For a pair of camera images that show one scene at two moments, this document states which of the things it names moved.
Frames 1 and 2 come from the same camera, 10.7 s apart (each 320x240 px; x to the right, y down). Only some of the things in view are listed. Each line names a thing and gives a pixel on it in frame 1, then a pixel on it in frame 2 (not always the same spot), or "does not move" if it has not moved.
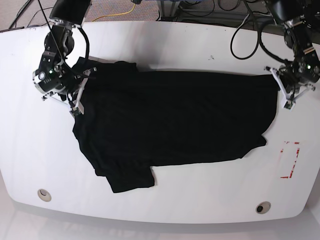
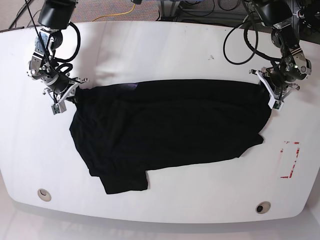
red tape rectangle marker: x=295 y=161 does not move
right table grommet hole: x=262 y=207 does not move
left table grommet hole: x=44 y=195 does not move
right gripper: x=291 y=88 to x=277 y=87
